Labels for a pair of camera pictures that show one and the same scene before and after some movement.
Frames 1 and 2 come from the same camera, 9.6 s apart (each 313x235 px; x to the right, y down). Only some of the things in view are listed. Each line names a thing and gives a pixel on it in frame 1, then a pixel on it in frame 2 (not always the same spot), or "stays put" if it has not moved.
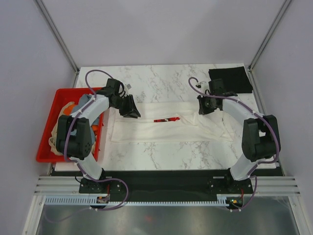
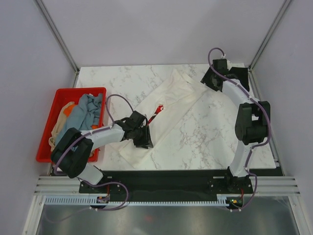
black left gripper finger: (134, 112) to (143, 138)
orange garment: (67, 111) stays put
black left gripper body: (122, 104) to (132, 138)
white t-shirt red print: (168, 121) to (176, 96)
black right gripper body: (207, 105) to (208, 79)
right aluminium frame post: (269, 34) stays put
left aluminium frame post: (57, 35) stays put
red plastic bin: (61, 97) stays put
